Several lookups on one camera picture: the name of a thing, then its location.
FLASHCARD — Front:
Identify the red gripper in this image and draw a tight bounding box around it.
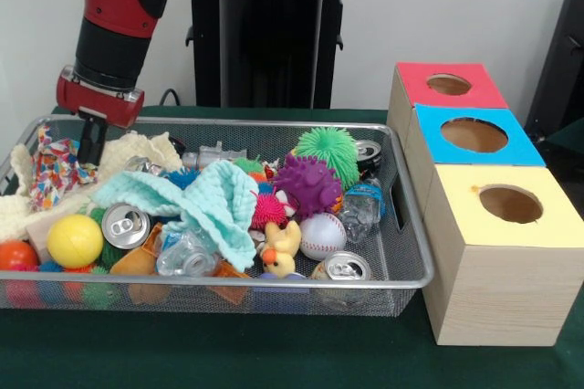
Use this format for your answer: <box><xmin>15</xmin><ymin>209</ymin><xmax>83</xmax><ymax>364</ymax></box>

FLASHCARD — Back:
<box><xmin>56</xmin><ymin>65</ymin><xmax>146</xmax><ymax>166</ymax></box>

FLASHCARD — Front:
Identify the large colourful patterned cloth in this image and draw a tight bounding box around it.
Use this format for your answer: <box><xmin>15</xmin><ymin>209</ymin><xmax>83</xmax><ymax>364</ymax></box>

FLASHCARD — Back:
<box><xmin>29</xmin><ymin>123</ymin><xmax>99</xmax><ymax>212</ymax></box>

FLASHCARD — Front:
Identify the silver mesh bin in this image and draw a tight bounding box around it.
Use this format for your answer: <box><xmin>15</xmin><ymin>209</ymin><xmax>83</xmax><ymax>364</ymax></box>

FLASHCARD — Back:
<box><xmin>0</xmin><ymin>113</ymin><xmax>435</xmax><ymax>317</ymax></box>

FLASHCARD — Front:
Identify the wooden three-hole box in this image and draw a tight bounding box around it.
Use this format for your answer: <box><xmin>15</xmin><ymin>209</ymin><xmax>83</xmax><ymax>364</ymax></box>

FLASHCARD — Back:
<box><xmin>386</xmin><ymin>61</ymin><xmax>584</xmax><ymax>347</ymax></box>

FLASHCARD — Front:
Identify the cream knitted cloth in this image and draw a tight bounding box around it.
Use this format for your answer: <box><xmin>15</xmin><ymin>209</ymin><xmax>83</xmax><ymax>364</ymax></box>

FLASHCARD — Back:
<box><xmin>0</xmin><ymin>130</ymin><xmax>184</xmax><ymax>244</ymax></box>

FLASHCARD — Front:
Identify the silver drink can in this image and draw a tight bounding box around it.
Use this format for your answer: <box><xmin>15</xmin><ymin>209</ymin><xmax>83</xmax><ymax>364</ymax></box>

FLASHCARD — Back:
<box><xmin>312</xmin><ymin>250</ymin><xmax>373</xmax><ymax>281</ymax></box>
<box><xmin>100</xmin><ymin>203</ymin><xmax>151</xmax><ymax>251</ymax></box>

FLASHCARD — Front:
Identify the yellow ball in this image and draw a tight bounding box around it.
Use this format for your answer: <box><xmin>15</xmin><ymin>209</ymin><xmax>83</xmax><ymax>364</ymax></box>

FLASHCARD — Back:
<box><xmin>46</xmin><ymin>214</ymin><xmax>105</xmax><ymax>270</ymax></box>

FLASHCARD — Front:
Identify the mint knitted cloth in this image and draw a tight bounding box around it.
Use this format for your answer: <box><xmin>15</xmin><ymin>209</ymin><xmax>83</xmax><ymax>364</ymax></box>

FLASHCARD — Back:
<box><xmin>92</xmin><ymin>161</ymin><xmax>259</xmax><ymax>271</ymax></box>

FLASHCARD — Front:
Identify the yellow plush duck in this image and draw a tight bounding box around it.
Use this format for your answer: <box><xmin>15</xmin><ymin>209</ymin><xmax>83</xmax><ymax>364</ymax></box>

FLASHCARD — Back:
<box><xmin>259</xmin><ymin>220</ymin><xmax>303</xmax><ymax>279</ymax></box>

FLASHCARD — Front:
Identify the purple spiky toy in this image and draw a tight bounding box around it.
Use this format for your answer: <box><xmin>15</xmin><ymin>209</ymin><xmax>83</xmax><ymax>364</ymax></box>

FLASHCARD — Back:
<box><xmin>273</xmin><ymin>154</ymin><xmax>344</xmax><ymax>221</ymax></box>

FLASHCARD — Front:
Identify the green spiky ball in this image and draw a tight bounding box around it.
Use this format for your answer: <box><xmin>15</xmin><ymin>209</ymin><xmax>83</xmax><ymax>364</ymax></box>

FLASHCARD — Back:
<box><xmin>295</xmin><ymin>126</ymin><xmax>361</xmax><ymax>192</ymax></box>

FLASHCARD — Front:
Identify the white baseball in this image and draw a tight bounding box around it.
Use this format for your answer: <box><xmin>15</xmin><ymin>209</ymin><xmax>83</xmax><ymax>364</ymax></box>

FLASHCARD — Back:
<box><xmin>299</xmin><ymin>213</ymin><xmax>349</xmax><ymax>262</ymax></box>

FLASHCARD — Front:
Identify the dark green table cloth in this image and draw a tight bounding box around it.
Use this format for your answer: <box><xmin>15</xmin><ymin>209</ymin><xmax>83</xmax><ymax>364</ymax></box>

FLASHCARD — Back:
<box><xmin>0</xmin><ymin>105</ymin><xmax>584</xmax><ymax>389</ymax></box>

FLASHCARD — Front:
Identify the black panel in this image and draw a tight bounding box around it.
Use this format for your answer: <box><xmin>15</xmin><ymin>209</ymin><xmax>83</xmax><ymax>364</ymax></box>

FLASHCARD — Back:
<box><xmin>524</xmin><ymin>0</ymin><xmax>584</xmax><ymax>134</ymax></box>

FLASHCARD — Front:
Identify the black cable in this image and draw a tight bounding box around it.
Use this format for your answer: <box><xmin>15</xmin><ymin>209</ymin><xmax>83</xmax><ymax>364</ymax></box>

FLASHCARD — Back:
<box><xmin>159</xmin><ymin>88</ymin><xmax>183</xmax><ymax>108</ymax></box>

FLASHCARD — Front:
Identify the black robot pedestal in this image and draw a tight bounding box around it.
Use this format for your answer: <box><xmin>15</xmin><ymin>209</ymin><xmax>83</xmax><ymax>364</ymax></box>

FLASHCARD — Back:
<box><xmin>176</xmin><ymin>0</ymin><xmax>366</xmax><ymax>110</ymax></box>

